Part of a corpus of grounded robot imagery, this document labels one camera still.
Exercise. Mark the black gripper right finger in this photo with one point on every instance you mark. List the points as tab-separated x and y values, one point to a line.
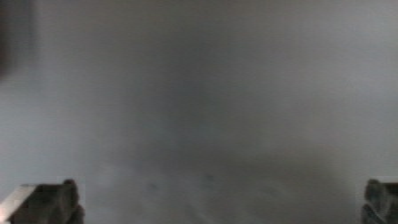
378	212

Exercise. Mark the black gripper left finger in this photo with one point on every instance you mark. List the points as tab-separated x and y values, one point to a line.
42	204

